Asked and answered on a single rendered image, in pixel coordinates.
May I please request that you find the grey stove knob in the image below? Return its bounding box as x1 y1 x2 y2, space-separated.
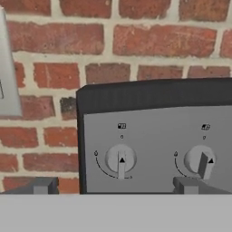
183 144 218 181
104 143 138 180

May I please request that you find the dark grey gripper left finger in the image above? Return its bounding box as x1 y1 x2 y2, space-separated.
2 177 60 195

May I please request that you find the grey wall outlet plate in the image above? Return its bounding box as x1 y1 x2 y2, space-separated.
0 6 23 118

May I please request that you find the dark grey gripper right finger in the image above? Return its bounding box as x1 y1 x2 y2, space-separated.
172 176 231 195

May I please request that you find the grey stove control panel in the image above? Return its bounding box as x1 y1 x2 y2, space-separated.
75 77 232 195

